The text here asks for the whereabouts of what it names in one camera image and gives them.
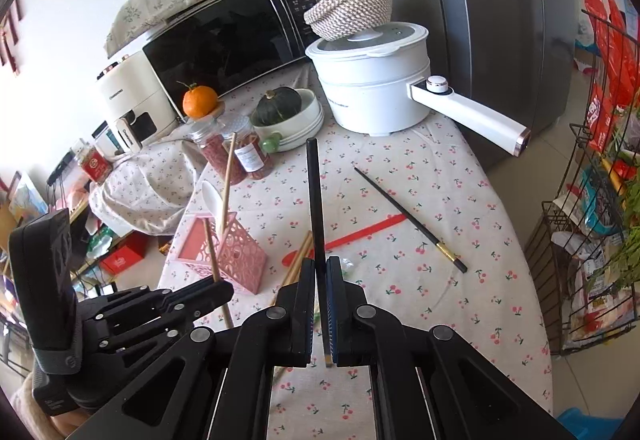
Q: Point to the green pumpkin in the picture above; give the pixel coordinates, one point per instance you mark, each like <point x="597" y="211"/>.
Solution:
<point x="280" y="106"/>

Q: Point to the grey refrigerator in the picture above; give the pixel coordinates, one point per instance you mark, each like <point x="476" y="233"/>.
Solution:
<point x="490" y="20"/>

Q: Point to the white spoon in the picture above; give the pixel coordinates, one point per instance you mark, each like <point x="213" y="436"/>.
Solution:
<point x="211" y="200"/>

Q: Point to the draped cherry print cloth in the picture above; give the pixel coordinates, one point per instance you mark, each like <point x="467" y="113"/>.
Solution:
<point x="145" y="190"/>

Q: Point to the white air fryer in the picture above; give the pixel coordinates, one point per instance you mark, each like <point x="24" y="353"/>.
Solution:
<point x="135" y="90"/>

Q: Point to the black chopstick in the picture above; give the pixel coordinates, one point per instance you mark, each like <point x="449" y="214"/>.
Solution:
<point x="315" y="210"/>
<point x="405" y="215"/>

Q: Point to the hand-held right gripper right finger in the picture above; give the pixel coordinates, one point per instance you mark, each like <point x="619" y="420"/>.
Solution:
<point x="334" y="320"/>

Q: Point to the red wall decoration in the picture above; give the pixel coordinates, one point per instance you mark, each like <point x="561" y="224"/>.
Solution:
<point x="10" y="40"/>

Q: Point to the blue plastic stool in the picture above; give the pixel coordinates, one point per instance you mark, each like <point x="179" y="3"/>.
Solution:
<point x="590" y="422"/>

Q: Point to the pink perforated utensil holder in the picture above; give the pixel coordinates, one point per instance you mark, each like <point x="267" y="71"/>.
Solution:
<point x="240" y="255"/>

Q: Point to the red tin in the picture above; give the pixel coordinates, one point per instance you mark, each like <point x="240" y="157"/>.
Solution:
<point x="96" y="166"/>

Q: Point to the red box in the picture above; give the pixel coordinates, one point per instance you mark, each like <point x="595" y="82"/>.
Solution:
<point x="125" y="257"/>

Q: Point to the white electric cooking pot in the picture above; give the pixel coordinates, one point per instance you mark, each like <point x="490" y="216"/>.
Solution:
<point x="380" y="85"/>

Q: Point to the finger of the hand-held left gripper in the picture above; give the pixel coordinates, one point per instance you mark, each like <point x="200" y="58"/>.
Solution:
<point x="200" y="300"/>
<point x="135" y="297"/>

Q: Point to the black microwave oven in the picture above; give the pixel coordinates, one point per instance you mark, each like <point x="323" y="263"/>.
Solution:
<point x="225" y="45"/>

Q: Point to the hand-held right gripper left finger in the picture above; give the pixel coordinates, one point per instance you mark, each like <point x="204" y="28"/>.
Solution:
<point x="309" y="320"/>

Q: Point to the white bowl with green knob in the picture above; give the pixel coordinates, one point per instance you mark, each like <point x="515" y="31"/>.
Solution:
<point x="310" y="120"/>

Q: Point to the orange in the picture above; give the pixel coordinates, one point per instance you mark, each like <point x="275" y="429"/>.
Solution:
<point x="200" y="101"/>

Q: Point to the green leafy vegetables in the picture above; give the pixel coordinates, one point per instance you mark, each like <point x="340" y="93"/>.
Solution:
<point x="620" y="255"/>

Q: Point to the person's left forearm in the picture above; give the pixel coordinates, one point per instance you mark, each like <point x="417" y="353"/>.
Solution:
<point x="35" y="422"/>

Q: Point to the red plastic spoon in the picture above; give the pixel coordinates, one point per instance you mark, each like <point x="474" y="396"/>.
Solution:
<point x="360" y="232"/>

